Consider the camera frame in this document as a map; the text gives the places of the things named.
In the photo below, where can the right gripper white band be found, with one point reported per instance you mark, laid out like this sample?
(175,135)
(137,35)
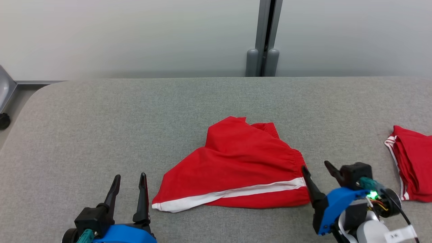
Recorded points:
(356,214)

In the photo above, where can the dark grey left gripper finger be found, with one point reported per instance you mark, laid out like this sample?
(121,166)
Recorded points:
(143,202)
(112,195)

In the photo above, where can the red shorts white stripe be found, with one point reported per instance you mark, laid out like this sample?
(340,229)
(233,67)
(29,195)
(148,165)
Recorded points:
(236,162)

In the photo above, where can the red white baseball jersey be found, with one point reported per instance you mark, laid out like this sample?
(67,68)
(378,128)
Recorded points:
(415,162)

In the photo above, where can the grey cart with black wheel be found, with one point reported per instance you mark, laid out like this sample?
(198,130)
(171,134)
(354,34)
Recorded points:
(4,91)

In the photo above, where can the right wrist camera blue bracket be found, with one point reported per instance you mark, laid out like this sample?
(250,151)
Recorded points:
(337,206)

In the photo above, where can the wrist camera blue bracket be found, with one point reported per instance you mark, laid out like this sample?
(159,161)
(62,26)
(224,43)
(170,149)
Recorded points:
(337,206)
(121,234)

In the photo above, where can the left wrist camera blue bracket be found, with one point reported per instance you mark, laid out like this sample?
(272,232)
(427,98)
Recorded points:
(121,234)

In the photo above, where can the grey metal door frame post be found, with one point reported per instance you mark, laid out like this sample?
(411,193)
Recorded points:
(260,27)

